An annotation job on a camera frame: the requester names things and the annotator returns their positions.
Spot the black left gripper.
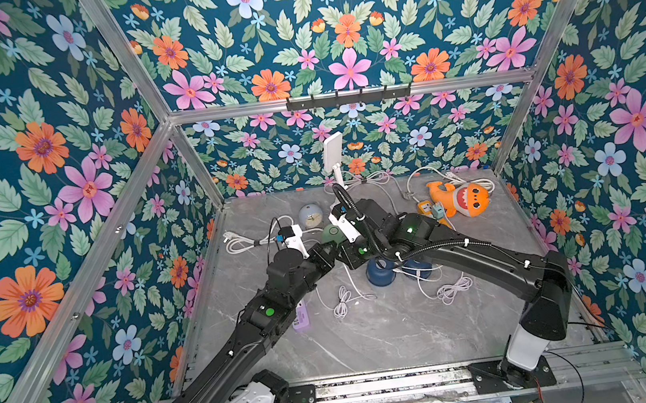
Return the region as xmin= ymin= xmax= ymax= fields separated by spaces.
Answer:
xmin=277 ymin=239 xmax=343 ymax=311

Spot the green cordless meat grinder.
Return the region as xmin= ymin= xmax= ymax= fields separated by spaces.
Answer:
xmin=321 ymin=225 xmax=346 ymax=244

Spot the dark blue meat grinder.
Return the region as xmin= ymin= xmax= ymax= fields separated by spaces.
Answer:
xmin=366 ymin=258 xmax=397 ymax=288
xmin=402 ymin=261 xmax=434 ymax=281

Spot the dark blue meat grinder front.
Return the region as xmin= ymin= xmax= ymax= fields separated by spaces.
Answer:
xmin=402 ymin=261 xmax=434 ymax=281

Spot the teal USB charger adapter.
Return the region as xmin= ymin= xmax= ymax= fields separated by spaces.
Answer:
xmin=432 ymin=203 xmax=447 ymax=219

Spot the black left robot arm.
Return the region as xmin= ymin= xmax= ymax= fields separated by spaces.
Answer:
xmin=171 ymin=242 xmax=338 ymax=403

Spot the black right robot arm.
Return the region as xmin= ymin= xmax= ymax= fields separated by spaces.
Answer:
xmin=330 ymin=184 xmax=574 ymax=375

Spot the white folding desk lamp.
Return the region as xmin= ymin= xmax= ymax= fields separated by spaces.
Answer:
xmin=322 ymin=132 xmax=345 ymax=187

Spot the round blue alarm clock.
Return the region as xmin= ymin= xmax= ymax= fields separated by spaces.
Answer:
xmin=298 ymin=203 xmax=324 ymax=229

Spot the purple power strip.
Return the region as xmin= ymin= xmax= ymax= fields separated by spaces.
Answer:
xmin=293 ymin=301 xmax=311 ymax=333

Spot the orange power strip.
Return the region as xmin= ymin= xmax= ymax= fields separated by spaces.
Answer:
xmin=417 ymin=201 xmax=453 ymax=229

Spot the orange shark plush toy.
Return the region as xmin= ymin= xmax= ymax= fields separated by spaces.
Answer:
xmin=427 ymin=181 xmax=491 ymax=219

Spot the white purple strip cord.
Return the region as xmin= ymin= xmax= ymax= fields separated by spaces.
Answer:
xmin=221 ymin=213 xmax=300 ymax=257

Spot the black wall hook rail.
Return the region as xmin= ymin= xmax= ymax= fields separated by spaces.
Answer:
xmin=285 ymin=84 xmax=412 ymax=111

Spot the white power strip cord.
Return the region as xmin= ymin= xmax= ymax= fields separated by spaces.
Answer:
xmin=404 ymin=157 xmax=499 ymax=204

